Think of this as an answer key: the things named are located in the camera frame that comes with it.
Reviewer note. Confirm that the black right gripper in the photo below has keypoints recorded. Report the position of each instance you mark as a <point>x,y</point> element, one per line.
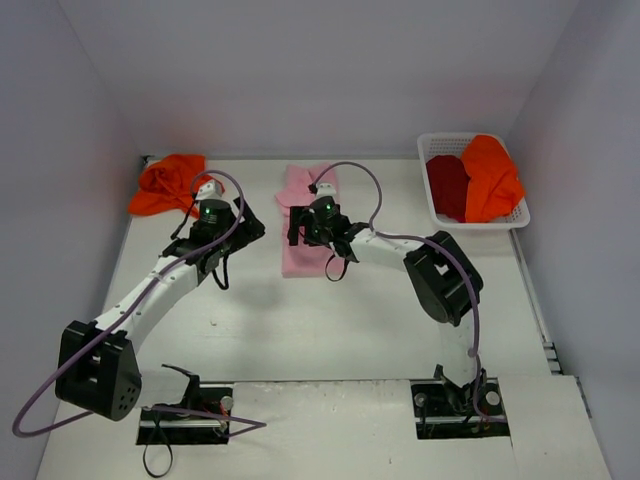
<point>295,226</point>

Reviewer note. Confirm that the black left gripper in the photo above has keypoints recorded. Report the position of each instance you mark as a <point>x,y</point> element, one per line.
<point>247,225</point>

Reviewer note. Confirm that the pink t shirt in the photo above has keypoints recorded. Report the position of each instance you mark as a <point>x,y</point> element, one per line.
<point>300,261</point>

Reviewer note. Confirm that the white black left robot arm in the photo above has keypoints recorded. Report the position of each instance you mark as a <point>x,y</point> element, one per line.
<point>99,357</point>

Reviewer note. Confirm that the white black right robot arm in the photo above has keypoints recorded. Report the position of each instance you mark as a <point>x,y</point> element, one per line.
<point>446,284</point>

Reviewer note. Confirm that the orange t shirt on table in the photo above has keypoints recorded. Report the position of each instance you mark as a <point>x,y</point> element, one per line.
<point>165,185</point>

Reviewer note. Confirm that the dark red t shirt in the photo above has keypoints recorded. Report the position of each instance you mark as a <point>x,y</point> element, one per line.
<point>448,181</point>

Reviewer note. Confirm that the white plastic basket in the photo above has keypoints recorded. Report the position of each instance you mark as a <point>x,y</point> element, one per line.
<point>454,143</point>

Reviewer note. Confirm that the orange t shirt in basket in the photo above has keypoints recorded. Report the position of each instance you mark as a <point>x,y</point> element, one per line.
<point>494,189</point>

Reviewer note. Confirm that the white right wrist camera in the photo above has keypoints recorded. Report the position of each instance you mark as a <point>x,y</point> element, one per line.
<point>320,190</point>

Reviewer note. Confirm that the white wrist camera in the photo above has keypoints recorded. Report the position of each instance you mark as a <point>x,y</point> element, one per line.
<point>320,190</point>
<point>209,190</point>

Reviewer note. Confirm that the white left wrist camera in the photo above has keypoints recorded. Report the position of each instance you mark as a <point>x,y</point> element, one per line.
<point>209,190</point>

